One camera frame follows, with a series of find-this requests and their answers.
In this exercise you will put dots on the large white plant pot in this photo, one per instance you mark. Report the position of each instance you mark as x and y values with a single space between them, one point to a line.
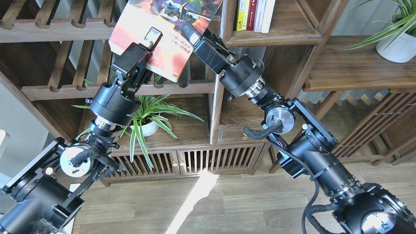
400 50

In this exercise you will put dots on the green spider plant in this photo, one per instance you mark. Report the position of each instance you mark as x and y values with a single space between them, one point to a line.
152 112

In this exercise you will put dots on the grey cabinet at left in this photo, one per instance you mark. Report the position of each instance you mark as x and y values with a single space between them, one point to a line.
27 136

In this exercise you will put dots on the right slatted cabinet door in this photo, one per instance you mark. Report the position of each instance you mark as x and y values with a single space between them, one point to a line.
230 159

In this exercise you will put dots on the yellow upright book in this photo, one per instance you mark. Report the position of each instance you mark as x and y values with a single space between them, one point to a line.
242 15

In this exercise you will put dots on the small wooden drawer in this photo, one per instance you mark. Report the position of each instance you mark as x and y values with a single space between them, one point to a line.
232 135

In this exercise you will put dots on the white book red logo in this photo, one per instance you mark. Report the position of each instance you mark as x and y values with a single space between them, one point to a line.
267 17

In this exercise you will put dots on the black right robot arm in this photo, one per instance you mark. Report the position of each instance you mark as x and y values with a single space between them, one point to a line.
305 147

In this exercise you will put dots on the small white plant pot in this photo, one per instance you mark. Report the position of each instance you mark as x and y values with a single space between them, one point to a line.
148 129

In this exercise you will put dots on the red cover thick book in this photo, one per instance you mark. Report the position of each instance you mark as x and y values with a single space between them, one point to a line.
173 50

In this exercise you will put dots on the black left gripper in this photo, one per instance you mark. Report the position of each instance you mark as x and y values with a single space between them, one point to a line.
116 103

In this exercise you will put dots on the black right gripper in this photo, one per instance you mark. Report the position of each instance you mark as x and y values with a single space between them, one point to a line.
240 77

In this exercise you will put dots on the green plant top right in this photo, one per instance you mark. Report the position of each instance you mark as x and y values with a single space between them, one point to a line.
402 22

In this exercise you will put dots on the dark wooden bookshelf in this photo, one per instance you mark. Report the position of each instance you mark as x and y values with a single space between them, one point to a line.
56 53

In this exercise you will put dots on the pale pink thin book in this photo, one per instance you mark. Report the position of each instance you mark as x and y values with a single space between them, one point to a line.
259 13

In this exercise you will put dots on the dark red upright book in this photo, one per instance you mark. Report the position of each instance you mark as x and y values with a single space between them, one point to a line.
251 15

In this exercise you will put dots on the slatted cabinet door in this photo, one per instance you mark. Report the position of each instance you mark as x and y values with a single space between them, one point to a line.
230 159
165 166

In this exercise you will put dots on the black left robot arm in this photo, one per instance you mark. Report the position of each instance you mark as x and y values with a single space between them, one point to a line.
48 190

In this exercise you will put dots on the left slatted cabinet door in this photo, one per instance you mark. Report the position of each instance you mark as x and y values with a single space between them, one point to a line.
165 166

